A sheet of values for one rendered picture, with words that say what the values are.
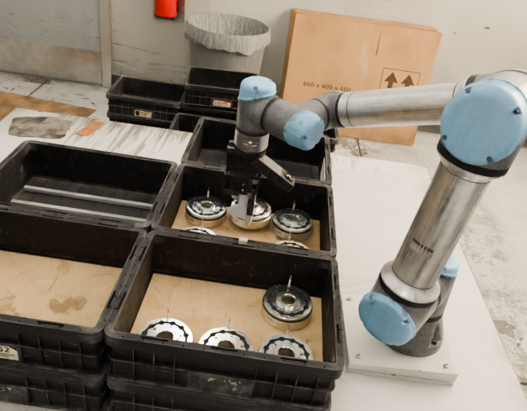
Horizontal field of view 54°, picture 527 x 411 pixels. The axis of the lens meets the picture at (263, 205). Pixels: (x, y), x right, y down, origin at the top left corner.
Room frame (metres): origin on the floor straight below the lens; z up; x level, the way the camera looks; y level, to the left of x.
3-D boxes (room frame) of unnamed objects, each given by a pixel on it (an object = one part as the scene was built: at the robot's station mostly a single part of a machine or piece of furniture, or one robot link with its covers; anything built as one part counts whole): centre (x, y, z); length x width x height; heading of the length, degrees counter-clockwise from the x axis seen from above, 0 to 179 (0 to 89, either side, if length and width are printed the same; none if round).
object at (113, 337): (0.72, 0.03, 0.92); 0.40 x 0.30 x 0.02; 90
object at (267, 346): (0.65, -0.08, 0.86); 0.10 x 0.10 x 0.01
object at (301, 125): (1.00, -0.04, 1.16); 0.11 x 0.11 x 0.08; 55
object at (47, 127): (1.68, 0.85, 0.71); 0.22 x 0.19 x 0.01; 91
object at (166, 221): (1.02, 0.03, 0.87); 0.40 x 0.30 x 0.11; 90
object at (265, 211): (1.09, 0.03, 0.88); 0.10 x 0.10 x 0.01
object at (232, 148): (1.05, 0.06, 1.01); 0.09 x 0.08 x 0.12; 90
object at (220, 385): (0.72, 0.03, 0.87); 0.40 x 0.30 x 0.11; 90
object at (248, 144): (1.04, 0.05, 1.09); 0.08 x 0.08 x 0.05
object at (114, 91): (2.71, 0.72, 0.31); 0.40 x 0.30 x 0.34; 92
